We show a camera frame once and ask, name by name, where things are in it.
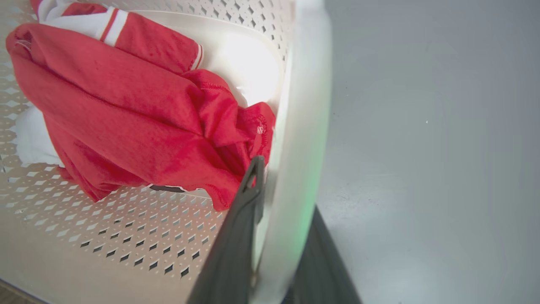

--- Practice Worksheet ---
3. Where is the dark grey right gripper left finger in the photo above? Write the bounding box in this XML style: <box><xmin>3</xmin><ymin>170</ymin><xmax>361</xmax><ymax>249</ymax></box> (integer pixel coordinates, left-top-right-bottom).
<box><xmin>187</xmin><ymin>155</ymin><xmax>266</xmax><ymax>304</ymax></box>

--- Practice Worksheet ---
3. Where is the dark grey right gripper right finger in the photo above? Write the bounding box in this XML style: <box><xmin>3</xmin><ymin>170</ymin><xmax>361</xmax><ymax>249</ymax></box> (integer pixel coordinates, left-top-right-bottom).
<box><xmin>282</xmin><ymin>205</ymin><xmax>362</xmax><ymax>304</ymax></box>

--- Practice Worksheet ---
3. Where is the white perforated plastic laundry basket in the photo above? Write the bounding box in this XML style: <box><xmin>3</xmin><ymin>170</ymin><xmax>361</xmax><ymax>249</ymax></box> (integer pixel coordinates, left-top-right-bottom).
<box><xmin>0</xmin><ymin>0</ymin><xmax>333</xmax><ymax>304</ymax></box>

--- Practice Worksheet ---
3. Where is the red garment with white stripes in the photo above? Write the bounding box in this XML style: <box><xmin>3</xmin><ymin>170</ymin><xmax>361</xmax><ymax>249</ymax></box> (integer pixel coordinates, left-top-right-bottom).
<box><xmin>6</xmin><ymin>0</ymin><xmax>276</xmax><ymax>212</ymax></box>

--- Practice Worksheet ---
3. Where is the white cloth garment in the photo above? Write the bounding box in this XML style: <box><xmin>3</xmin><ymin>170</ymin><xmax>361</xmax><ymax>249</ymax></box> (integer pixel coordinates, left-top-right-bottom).
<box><xmin>14</xmin><ymin>106</ymin><xmax>64</xmax><ymax>167</ymax></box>

